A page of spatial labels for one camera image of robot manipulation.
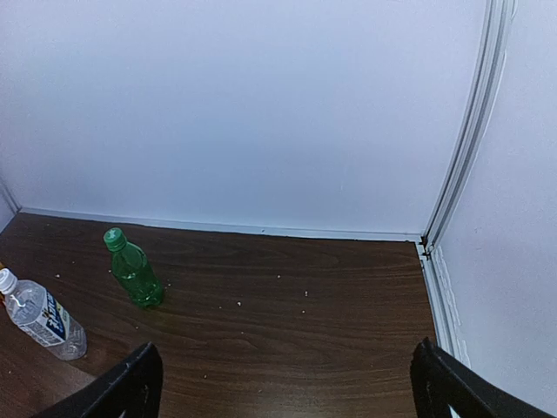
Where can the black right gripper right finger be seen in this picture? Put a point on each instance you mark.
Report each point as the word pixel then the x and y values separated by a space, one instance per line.
pixel 444 387

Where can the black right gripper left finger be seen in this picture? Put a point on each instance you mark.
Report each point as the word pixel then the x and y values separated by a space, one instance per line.
pixel 132 388

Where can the green plastic bottle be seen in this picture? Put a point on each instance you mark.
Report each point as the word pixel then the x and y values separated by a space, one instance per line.
pixel 132 270

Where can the clear water bottle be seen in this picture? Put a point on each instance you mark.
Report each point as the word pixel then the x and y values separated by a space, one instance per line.
pixel 36 312

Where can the right aluminium frame post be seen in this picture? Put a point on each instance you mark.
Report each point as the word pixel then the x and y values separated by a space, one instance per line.
pixel 487 75

